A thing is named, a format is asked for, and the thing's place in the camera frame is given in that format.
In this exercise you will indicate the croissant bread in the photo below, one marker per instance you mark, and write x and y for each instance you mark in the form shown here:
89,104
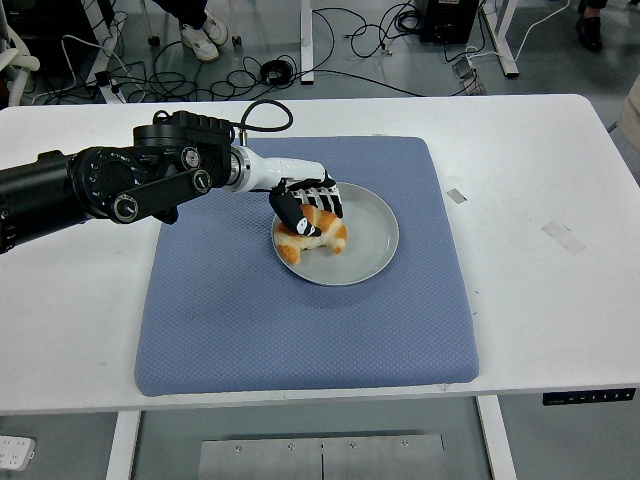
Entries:
330,226

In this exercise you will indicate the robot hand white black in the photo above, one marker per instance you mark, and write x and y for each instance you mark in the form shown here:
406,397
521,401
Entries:
280,172

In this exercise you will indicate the grey floor power adapter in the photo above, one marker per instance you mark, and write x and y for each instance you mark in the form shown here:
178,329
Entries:
465,70

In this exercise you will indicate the beige object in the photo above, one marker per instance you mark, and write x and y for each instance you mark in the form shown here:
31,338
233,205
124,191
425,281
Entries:
632,115

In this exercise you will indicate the black equipment box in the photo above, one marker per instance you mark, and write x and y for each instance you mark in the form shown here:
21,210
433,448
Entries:
445,20

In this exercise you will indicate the white power strip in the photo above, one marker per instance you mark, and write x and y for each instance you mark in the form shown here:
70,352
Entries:
15,452

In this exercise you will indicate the grey metal plate with screws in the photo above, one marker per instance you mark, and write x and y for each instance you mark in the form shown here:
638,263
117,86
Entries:
320,457

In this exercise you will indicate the grey round plate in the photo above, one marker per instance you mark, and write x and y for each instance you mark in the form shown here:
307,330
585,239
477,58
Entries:
372,240

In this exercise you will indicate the white table leg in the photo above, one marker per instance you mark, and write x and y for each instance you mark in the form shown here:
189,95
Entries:
497,440
121,445

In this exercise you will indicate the black table control panel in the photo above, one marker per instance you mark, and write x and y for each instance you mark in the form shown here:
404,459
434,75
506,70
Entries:
590,396

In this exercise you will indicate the blue quilted mat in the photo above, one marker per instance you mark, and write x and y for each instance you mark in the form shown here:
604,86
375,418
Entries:
225,310

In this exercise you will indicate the person's foot in white shoe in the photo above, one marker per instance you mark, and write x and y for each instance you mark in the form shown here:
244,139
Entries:
217,27
199,44

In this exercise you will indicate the person's foot in black shoe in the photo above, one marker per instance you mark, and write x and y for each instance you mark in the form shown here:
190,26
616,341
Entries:
589,34

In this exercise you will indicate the small clear tape piece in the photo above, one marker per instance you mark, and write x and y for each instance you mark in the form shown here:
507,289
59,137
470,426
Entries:
456,196

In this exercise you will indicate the large clear tape piece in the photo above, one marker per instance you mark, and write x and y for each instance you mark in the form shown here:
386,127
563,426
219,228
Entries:
564,237

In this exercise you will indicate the white desk leg narrow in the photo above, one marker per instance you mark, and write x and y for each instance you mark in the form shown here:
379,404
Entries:
306,40

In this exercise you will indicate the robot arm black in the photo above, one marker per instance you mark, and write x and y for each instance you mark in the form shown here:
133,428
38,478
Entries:
100,185

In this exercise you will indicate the white desk leg with foot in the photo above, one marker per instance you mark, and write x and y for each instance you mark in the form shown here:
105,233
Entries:
506,45

